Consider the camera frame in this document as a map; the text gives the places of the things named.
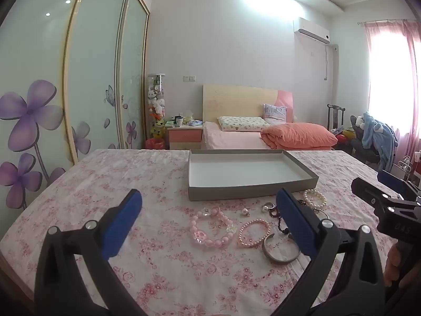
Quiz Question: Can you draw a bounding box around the silver cuff bangle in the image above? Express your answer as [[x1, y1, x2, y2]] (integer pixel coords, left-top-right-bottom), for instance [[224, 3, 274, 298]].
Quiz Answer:
[[262, 233, 300, 264]]

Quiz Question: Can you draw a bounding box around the white wire rack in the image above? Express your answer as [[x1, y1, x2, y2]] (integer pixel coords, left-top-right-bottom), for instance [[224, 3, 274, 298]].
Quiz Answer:
[[396, 157, 412, 180]]

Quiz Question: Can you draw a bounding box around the heap of colourful toys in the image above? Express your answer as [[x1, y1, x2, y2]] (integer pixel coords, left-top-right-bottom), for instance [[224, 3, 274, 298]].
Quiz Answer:
[[332, 128, 357, 145]]

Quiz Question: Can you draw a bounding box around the thin silver bangle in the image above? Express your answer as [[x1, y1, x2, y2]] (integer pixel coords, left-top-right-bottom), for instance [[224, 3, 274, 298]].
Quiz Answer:
[[298, 201, 330, 222]]

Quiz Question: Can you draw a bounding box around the white pearl bracelet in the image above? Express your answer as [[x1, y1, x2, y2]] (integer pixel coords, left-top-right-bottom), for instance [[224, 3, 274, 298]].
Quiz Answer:
[[303, 189, 327, 210]]

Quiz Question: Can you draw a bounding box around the pink and cream nightstand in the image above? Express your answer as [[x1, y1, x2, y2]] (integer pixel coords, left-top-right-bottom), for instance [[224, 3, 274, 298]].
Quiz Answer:
[[167, 125, 202, 150]]

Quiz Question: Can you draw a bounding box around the clear plush toy display tube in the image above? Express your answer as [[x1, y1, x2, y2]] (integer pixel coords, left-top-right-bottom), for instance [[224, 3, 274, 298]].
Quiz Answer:
[[146, 73, 166, 140]]

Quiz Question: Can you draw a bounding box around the yellow plush toy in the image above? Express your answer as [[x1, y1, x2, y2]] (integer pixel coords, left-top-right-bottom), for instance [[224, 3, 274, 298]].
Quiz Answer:
[[151, 119, 165, 139]]

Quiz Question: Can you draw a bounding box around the grey cardboard tray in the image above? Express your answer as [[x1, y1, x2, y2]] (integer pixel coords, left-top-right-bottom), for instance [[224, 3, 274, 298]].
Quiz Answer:
[[188, 149, 319, 201]]

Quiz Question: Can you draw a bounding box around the pink pearl bracelet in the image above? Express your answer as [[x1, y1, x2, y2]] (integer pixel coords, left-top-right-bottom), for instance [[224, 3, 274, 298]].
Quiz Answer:
[[238, 219, 271, 248]]

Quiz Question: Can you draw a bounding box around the lavender pillow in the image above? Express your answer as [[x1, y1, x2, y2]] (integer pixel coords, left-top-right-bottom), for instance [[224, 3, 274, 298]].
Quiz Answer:
[[263, 103, 288, 125]]

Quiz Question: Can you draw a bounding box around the dark office chair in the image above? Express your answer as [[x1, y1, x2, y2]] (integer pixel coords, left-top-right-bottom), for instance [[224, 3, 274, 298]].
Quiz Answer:
[[350, 115, 389, 165]]

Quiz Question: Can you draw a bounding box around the wardrobe with purple flower doors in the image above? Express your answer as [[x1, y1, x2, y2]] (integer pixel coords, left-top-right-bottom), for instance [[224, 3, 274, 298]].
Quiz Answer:
[[0, 0, 151, 212]]

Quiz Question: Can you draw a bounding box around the dark red bead necklace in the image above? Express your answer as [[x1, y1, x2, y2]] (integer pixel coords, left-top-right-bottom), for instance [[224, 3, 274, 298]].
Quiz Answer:
[[276, 215, 292, 236]]

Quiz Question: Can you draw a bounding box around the person's right hand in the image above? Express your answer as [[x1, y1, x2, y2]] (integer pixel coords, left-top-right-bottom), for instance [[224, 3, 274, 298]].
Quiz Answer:
[[384, 247, 400, 287]]

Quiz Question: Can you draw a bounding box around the folded orange quilt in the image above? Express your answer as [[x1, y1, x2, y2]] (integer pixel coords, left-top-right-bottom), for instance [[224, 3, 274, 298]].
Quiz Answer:
[[260, 122, 339, 150]]

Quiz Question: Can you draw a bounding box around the dark wooden chair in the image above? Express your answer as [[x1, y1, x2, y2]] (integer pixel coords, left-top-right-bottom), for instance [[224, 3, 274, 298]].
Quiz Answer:
[[327, 103, 346, 130]]

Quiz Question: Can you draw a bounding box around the bed with cream headboard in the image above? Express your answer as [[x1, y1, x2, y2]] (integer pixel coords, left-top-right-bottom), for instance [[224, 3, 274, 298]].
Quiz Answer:
[[201, 85, 336, 152]]

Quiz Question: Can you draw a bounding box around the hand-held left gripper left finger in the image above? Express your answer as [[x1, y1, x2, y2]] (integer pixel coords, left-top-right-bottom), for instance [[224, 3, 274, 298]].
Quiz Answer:
[[34, 189, 148, 316]]

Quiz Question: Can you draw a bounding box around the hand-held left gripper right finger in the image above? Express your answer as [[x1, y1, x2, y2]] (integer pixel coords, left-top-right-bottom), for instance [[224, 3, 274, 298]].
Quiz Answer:
[[275, 188, 386, 316]]

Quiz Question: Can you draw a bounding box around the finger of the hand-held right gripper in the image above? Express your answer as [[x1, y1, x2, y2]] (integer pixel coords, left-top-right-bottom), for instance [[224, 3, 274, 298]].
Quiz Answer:
[[351, 178, 395, 217], [378, 170, 421, 201]]

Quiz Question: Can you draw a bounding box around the white patterned pillow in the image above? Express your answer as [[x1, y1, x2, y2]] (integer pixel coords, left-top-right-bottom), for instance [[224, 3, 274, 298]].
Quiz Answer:
[[218, 116, 270, 132]]

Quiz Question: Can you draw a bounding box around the white air conditioner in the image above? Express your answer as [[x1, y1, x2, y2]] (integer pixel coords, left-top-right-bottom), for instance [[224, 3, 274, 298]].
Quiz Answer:
[[293, 17, 330, 44]]

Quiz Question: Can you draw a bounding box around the chunky pink bead bracelet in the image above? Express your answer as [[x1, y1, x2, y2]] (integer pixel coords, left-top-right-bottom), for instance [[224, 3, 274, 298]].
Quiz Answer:
[[189, 206, 238, 249]]

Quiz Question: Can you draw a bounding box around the blue plush garment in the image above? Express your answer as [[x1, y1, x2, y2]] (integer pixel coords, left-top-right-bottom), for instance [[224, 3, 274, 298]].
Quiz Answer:
[[362, 112, 398, 172]]

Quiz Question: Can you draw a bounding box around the pink curtain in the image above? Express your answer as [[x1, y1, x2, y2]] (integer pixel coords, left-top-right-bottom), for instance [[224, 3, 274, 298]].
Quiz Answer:
[[362, 20, 421, 172]]

